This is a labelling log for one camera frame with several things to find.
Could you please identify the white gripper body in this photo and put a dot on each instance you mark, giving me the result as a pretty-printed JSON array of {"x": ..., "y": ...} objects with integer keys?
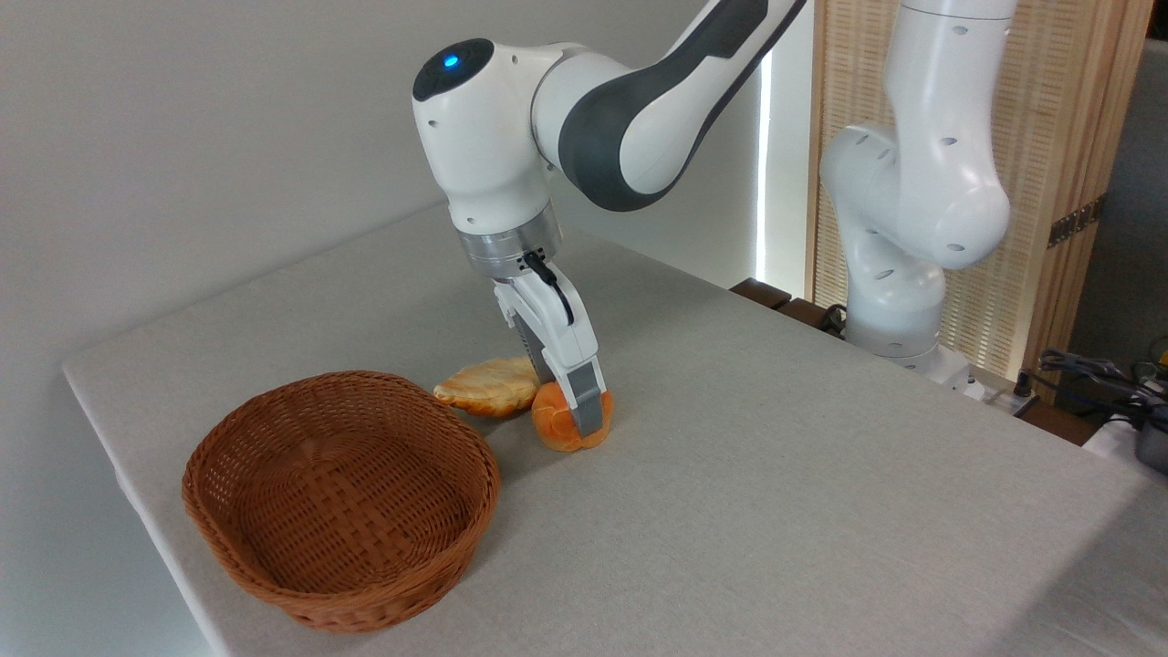
[{"x": 558, "y": 328}]

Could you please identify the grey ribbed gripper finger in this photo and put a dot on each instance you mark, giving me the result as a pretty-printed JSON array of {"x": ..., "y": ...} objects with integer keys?
[
  {"x": 589, "y": 401},
  {"x": 545, "y": 370}
]

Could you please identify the round orange knotted bread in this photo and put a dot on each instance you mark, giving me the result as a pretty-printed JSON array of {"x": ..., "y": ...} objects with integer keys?
[{"x": 553, "y": 425}]

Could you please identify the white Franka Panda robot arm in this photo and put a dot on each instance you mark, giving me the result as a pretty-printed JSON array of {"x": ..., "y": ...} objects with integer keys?
[{"x": 639, "y": 119}]

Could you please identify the flat pale toasted bread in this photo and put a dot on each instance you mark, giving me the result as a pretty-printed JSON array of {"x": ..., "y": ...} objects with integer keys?
[{"x": 488, "y": 388}]

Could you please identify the brown woven wicker basket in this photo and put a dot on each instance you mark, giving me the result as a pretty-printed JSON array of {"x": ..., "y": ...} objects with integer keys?
[{"x": 338, "y": 547}]

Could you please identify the dark brown wooden furniture edge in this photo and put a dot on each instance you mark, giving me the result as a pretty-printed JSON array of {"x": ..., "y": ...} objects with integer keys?
[{"x": 762, "y": 294}]

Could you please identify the white power strip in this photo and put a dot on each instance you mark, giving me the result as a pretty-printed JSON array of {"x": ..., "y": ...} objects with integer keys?
[{"x": 999, "y": 392}]

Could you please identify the black metal screen hinge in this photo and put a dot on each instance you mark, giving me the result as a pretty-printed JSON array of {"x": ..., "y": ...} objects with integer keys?
[{"x": 1075, "y": 222}]

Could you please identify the wooden slat folding screen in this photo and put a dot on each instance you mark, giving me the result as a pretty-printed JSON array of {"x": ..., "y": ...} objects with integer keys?
[{"x": 1058, "y": 91}]

